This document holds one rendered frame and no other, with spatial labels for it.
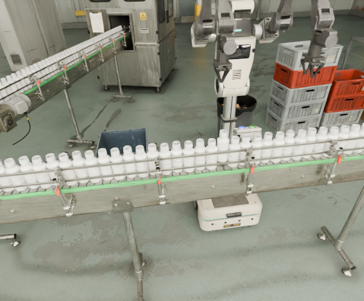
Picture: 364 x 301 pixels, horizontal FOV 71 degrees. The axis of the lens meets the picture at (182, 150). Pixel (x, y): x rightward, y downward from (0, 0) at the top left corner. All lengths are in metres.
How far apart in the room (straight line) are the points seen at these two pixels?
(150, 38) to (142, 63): 0.46
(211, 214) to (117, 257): 0.82
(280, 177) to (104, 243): 1.53
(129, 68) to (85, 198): 3.86
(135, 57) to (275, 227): 3.66
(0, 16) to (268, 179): 6.42
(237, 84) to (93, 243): 1.70
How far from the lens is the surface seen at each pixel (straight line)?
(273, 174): 1.44
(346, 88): 4.05
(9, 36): 7.03
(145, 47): 4.79
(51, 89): 3.00
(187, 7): 13.20
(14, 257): 2.59
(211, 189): 1.37
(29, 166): 1.36
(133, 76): 5.01
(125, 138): 1.86
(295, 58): 3.33
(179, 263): 2.15
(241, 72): 1.78
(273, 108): 3.76
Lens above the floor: 1.82
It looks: 34 degrees down
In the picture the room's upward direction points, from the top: 2 degrees counter-clockwise
